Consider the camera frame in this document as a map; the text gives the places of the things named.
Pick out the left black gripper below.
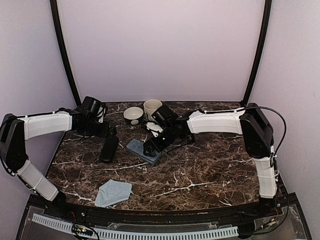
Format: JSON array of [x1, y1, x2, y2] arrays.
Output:
[[80, 117, 116, 139]]

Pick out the black frame post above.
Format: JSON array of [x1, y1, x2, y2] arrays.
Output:
[[240, 0, 272, 107], [49, 0, 81, 106]]

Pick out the black right frame post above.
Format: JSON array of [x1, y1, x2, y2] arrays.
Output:
[[240, 0, 272, 107]]

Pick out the black left frame post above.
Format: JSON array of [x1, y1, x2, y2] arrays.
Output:
[[49, 0, 81, 106]]

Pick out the cream seahorse mug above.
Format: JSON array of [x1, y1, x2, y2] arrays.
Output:
[[143, 99, 163, 122]]

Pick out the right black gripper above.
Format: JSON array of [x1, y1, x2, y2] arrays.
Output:
[[143, 125, 177, 157]]

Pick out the white and teal bowl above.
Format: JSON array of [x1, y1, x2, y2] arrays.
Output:
[[123, 106, 144, 126]]

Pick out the white slotted cable duct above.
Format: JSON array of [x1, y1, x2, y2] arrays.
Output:
[[31, 213, 239, 240]]

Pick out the green circuit board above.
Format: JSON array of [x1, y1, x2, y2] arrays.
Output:
[[71, 224, 94, 236]]

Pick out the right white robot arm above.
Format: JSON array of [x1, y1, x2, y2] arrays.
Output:
[[142, 103, 279, 217]]

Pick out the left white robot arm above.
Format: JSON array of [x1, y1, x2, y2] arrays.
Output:
[[0, 107, 119, 218]]

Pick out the black front table rail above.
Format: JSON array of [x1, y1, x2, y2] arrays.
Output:
[[65, 202, 273, 225]]

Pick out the large blue cleaning cloth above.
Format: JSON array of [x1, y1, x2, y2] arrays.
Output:
[[94, 179, 132, 208]]

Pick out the black glasses case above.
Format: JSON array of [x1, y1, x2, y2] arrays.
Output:
[[99, 136, 119, 163]]

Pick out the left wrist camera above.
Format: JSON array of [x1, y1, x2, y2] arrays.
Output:
[[79, 96, 108, 123]]

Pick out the thin wire-frame sunglasses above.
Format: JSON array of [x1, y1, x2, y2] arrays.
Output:
[[166, 133, 196, 154]]

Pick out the blue-grey glasses case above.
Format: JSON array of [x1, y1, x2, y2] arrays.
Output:
[[126, 139, 161, 165]]

